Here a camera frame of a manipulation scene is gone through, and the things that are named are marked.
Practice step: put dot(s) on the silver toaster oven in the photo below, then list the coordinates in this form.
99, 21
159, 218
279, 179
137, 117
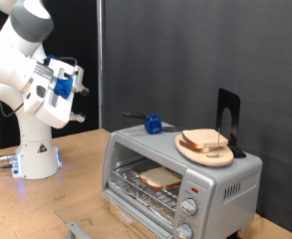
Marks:
218, 186

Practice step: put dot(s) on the metal spatula with blue block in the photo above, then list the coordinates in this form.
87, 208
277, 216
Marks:
153, 125

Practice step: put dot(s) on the black metal bookend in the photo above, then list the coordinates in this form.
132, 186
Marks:
233, 103

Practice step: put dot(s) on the vertical metal pole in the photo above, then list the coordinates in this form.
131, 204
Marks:
100, 49

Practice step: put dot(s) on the round wooden plate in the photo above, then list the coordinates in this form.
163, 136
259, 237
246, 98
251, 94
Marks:
212, 159

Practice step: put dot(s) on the wooden crate stand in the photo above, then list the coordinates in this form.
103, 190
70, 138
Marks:
132, 220

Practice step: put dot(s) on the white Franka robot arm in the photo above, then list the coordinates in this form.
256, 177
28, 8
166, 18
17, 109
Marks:
32, 146

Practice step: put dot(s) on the silver oven knob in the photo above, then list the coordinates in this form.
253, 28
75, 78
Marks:
188, 207
184, 231

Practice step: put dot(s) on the white bread slice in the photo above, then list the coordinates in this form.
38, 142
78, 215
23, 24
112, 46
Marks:
160, 178
192, 147

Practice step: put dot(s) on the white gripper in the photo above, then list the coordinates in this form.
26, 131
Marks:
57, 113

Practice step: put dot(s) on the bread slice stack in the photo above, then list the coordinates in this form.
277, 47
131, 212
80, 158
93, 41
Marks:
203, 136

